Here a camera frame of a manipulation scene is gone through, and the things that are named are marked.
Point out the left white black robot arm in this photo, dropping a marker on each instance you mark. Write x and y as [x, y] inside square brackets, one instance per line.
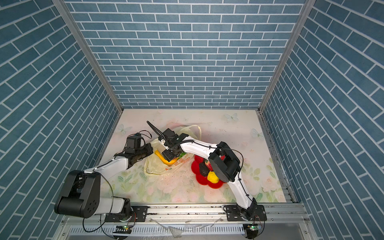
[81, 196]

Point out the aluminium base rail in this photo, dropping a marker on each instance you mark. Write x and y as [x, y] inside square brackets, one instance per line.
[164, 221]

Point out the yellow plastic fruit-print bag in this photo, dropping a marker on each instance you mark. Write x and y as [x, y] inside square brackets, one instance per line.
[155, 167]

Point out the yellow fake banana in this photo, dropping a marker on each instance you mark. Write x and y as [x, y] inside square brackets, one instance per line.
[168, 163]

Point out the yellow fake lemon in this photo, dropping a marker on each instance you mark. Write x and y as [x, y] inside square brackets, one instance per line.
[212, 178]

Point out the red flower-shaped plate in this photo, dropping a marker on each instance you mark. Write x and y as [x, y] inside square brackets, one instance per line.
[200, 179]

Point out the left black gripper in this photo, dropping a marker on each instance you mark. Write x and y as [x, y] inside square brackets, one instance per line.
[149, 150]

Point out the dark fake avocado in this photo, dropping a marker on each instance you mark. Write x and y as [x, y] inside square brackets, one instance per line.
[203, 169]

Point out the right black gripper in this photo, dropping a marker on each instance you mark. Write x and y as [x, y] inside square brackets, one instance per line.
[166, 155]

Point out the green fake grape bunch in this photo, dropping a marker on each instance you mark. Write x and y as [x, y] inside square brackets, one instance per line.
[182, 154]

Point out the red fake strawberry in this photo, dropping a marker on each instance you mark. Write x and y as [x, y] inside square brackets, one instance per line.
[209, 166]

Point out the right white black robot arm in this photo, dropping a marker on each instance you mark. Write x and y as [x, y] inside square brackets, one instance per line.
[225, 163]

